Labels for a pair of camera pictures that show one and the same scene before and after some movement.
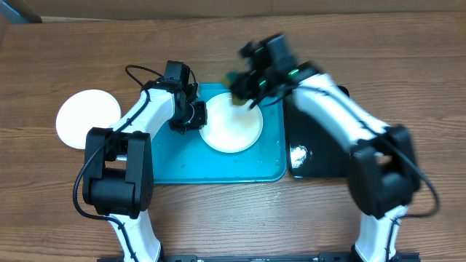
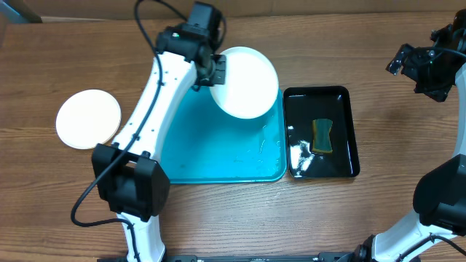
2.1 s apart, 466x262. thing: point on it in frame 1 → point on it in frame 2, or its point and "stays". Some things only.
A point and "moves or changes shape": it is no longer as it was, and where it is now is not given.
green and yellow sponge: [228, 78] → [321, 128]
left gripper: [201, 121] → [219, 65]
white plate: [84, 110] stays
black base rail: [347, 257] stays
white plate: [231, 128] moves or changes shape
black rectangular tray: [313, 151] stays
